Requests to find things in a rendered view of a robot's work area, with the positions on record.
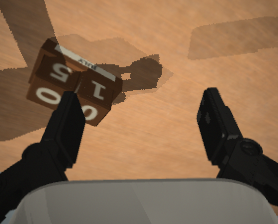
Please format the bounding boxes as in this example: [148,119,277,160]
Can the brown calendar cube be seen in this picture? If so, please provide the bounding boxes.
[26,56,81,110]
[74,75,114,127]

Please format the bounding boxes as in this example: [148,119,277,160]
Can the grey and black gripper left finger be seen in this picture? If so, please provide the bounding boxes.
[0,91,86,224]

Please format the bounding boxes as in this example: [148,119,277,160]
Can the brown wooden tray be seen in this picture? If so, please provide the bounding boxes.
[28,39,123,102]

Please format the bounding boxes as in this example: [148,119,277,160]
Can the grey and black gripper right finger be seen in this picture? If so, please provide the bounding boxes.
[196,87,278,206]

